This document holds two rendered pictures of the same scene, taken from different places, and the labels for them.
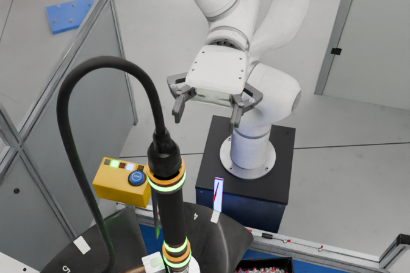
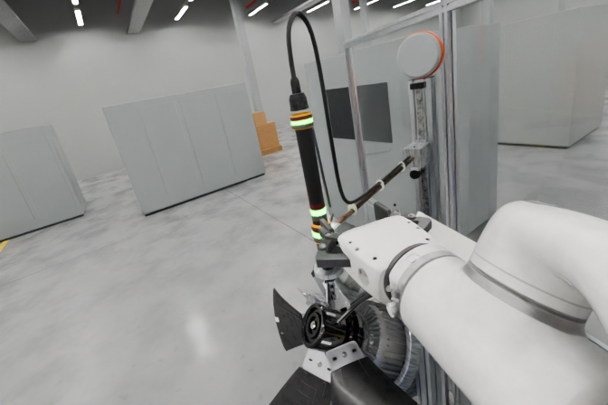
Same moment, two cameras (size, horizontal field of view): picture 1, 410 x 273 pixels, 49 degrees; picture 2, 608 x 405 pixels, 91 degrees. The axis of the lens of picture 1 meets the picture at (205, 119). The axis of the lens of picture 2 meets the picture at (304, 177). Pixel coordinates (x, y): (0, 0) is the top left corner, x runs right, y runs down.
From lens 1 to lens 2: 0.90 m
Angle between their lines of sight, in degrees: 106
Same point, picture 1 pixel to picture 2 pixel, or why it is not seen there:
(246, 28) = (420, 294)
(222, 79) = (365, 230)
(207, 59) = (409, 233)
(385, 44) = not seen: outside the picture
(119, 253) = not seen: hidden behind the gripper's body
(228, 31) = (424, 252)
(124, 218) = not seen: hidden behind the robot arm
